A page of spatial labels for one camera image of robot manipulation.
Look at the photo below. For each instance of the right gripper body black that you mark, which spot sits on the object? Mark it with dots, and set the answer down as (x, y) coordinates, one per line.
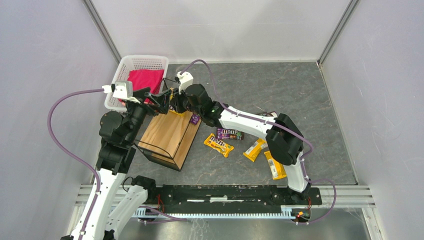
(178, 100)

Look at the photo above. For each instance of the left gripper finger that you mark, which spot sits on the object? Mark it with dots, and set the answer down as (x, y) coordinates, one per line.
(141, 93)
(160, 102)

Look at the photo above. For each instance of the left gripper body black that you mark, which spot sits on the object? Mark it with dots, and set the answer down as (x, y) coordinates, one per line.
(145, 100)

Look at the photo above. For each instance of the yellow candy bag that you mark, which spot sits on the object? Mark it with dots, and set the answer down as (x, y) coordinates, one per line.
(252, 152)
(277, 170)
(177, 112)
(217, 144)

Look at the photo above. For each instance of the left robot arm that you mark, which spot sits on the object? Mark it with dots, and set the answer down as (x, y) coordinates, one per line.
(99, 220)

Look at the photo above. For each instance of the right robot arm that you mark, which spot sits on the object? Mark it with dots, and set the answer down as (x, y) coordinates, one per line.
(284, 140)

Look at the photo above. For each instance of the small purple candy bag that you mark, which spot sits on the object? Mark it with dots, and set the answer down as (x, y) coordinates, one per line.
(194, 119)

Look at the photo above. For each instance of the purple candy bag lower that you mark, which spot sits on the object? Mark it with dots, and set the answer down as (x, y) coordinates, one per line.
(229, 134)

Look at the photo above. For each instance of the brown candy bag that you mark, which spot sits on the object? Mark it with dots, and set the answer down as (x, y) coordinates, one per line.
(268, 114)

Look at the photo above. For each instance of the pink cloth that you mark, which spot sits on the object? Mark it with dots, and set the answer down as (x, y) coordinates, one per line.
(146, 78)

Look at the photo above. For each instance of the white plastic basket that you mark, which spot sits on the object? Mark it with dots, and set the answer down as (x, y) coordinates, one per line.
(135, 62)

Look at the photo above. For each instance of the left corner aluminium profile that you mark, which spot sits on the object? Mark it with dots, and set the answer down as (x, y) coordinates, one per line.
(102, 29)

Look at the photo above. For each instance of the corner aluminium profile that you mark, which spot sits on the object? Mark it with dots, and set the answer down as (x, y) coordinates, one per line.
(352, 4)
(102, 29)

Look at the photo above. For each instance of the right corner aluminium profile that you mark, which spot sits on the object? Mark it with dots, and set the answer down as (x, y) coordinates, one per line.
(352, 4)

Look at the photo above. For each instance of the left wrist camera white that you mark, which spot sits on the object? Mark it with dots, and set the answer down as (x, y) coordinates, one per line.
(122, 90)

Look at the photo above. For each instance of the wooden wire shelf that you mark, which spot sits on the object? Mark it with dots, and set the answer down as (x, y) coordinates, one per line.
(168, 138)

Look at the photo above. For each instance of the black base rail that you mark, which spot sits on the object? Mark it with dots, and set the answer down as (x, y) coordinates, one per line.
(230, 199)

